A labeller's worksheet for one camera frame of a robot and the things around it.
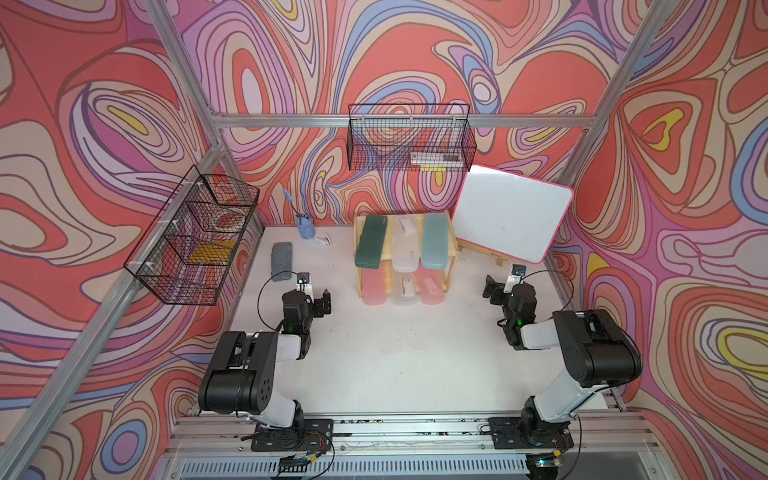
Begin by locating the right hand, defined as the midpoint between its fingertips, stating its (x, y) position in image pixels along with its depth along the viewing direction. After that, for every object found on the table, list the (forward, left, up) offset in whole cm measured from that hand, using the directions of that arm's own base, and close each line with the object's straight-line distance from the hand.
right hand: (504, 284), depth 96 cm
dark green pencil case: (+3, +43, +18) cm, 46 cm away
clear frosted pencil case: (+4, +32, +16) cm, 36 cm away
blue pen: (+38, +75, +8) cm, 84 cm away
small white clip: (+24, +61, -2) cm, 66 cm away
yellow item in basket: (-5, +81, +27) cm, 85 cm away
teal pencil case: (+5, +23, +16) cm, 29 cm away
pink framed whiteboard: (+19, -5, +13) cm, 24 cm away
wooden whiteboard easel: (+18, +10, 0) cm, 21 cm away
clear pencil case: (0, +32, -2) cm, 32 cm away
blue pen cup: (+28, +68, +3) cm, 73 cm away
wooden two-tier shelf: (+1, +19, +15) cm, 24 cm away
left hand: (-1, +62, +2) cm, 62 cm away
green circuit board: (-45, +62, -6) cm, 77 cm away
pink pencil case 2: (+1, +23, -2) cm, 23 cm away
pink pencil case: (+3, +42, -3) cm, 43 cm away
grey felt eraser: (+14, +76, -1) cm, 77 cm away
